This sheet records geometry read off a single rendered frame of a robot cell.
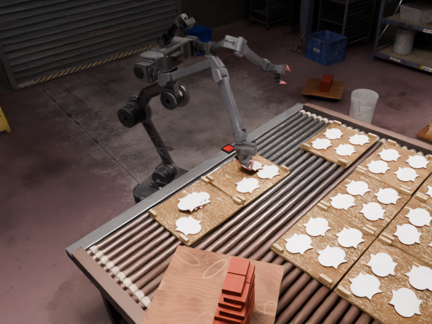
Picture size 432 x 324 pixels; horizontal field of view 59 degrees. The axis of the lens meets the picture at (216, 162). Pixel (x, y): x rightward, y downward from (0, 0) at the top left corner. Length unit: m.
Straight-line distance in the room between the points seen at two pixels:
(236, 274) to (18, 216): 2.92
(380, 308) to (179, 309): 0.84
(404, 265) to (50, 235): 2.79
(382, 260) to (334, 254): 0.22
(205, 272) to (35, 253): 2.11
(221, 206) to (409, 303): 1.02
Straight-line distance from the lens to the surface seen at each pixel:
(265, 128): 2.88
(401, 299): 1.91
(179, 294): 1.70
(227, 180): 2.35
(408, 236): 2.17
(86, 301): 3.12
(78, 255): 2.09
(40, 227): 3.82
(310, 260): 1.95
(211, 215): 2.14
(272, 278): 1.73
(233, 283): 1.37
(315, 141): 2.71
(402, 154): 2.75
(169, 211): 2.19
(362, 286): 1.89
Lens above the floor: 2.43
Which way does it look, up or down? 36 degrees down
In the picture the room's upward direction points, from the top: 4 degrees counter-clockwise
